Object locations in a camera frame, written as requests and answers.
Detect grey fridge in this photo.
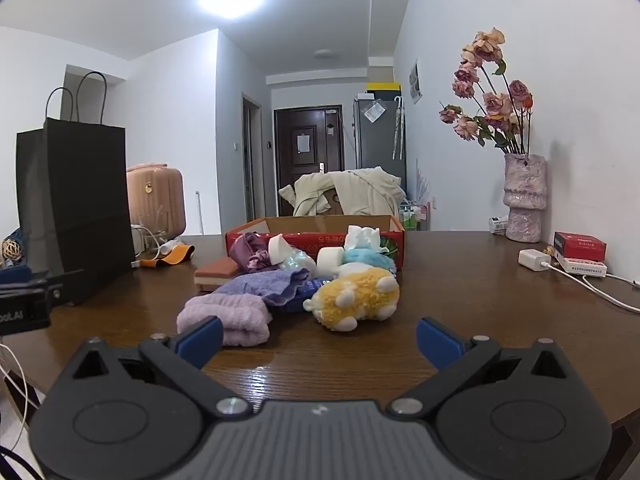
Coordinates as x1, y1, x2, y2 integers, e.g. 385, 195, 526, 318
352, 95, 407, 181

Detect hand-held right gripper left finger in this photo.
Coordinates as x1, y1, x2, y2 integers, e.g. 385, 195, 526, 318
47, 316, 253, 418

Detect dark brown door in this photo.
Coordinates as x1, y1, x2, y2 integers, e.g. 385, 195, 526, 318
274, 105, 345, 203

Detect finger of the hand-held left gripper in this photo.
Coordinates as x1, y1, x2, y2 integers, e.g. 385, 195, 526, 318
30, 270, 86, 307

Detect black paper bag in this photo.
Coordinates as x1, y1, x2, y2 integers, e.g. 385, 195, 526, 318
15, 71, 137, 307

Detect purple fluffy towel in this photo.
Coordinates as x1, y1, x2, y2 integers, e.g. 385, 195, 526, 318
212, 267, 312, 308

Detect white charger cable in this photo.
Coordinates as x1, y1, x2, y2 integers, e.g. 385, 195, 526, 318
547, 260, 640, 316

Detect orange cardboard box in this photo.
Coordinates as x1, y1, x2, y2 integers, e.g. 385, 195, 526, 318
225, 215, 406, 273

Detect pink suitcase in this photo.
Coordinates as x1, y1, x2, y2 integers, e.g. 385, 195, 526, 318
126, 162, 187, 238

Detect beige jacket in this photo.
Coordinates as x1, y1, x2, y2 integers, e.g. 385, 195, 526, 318
278, 166, 406, 218

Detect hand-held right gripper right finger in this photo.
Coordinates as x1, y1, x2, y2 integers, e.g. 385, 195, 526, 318
387, 317, 596, 418

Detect iridescent plastic bag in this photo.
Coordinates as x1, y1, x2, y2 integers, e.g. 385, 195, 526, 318
277, 247, 318, 273

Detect blue fluffy puff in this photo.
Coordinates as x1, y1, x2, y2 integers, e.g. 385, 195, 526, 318
340, 248, 398, 273

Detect orange pouch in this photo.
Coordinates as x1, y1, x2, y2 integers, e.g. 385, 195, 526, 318
140, 245, 196, 268

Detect group of bottles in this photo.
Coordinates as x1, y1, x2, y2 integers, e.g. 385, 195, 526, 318
398, 201, 431, 232

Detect white cable bundle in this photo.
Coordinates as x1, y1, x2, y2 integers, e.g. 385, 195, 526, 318
131, 225, 181, 256

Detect brown sponge block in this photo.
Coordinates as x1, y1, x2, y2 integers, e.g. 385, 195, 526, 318
194, 257, 241, 293

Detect white and pink box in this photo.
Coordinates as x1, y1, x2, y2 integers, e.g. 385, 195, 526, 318
554, 252, 608, 277

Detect dark purple scrunchie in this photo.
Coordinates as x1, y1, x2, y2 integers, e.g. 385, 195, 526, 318
229, 232, 273, 275

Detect white charger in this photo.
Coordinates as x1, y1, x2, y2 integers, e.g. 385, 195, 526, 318
518, 248, 552, 272

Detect white folded umbrella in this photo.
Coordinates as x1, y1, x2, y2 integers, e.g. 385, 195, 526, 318
392, 96, 405, 161

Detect dried pink flowers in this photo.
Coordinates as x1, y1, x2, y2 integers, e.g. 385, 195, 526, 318
439, 27, 535, 156

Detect pink textured vase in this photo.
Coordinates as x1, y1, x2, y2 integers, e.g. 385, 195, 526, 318
502, 153, 548, 243

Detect side door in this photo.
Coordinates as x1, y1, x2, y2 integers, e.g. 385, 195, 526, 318
241, 91, 263, 221

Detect blue patterned cloth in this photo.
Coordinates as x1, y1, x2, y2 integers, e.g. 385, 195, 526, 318
272, 277, 331, 313

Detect red box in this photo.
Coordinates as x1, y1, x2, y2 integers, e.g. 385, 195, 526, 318
553, 231, 607, 262

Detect thin white cable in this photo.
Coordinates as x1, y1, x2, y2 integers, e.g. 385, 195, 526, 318
0, 342, 41, 451

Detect wall poster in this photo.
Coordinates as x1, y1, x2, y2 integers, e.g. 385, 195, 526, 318
408, 57, 425, 105

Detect brown chair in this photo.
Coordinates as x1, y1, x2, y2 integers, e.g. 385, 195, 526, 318
320, 187, 347, 217

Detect white soft sponge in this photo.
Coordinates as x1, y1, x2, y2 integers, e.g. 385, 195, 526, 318
268, 234, 296, 266
316, 246, 346, 277

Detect white tissue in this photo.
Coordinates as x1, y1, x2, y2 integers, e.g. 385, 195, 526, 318
344, 225, 383, 252

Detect lilac towel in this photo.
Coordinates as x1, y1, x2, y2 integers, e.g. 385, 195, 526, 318
176, 292, 273, 347

